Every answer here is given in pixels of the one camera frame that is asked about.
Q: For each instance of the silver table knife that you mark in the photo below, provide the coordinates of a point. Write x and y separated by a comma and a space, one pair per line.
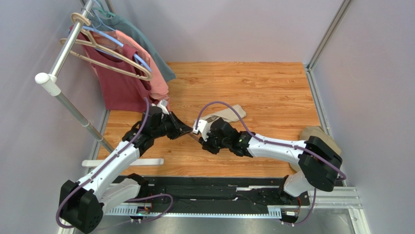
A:
195, 137

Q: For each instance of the blue plastic hanger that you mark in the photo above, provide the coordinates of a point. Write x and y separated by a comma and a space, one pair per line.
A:
137, 59

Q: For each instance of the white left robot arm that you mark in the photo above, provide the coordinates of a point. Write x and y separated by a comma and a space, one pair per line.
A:
82, 204

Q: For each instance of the dark red t-shirt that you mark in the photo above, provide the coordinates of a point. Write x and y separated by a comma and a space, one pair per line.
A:
120, 92

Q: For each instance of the silver fork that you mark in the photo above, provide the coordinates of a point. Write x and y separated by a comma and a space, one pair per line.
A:
210, 119

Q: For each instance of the beige cloth napkin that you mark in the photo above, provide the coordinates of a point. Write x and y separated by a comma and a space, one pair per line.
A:
228, 115

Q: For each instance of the aluminium frame rail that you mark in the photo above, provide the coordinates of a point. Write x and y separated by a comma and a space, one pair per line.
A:
340, 199

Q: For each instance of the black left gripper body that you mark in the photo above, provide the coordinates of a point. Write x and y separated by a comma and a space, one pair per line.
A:
169, 127

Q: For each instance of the green wire hanger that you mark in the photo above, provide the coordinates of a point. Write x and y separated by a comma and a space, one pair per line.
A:
100, 13

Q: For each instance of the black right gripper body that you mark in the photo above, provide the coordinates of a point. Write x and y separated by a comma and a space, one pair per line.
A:
209, 137

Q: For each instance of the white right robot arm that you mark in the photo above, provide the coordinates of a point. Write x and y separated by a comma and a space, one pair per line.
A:
319, 164

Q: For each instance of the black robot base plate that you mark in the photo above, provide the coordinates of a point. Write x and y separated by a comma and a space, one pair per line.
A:
264, 191

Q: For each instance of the beige baseball cap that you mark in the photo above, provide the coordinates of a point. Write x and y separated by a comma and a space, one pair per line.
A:
318, 131

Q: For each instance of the teal green shirt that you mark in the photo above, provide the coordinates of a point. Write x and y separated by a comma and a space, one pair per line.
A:
120, 23

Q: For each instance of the salmon pink t-shirt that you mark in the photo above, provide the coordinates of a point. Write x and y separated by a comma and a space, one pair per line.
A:
159, 87

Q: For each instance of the beige wooden hanger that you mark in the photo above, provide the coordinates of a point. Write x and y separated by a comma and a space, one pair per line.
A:
91, 42

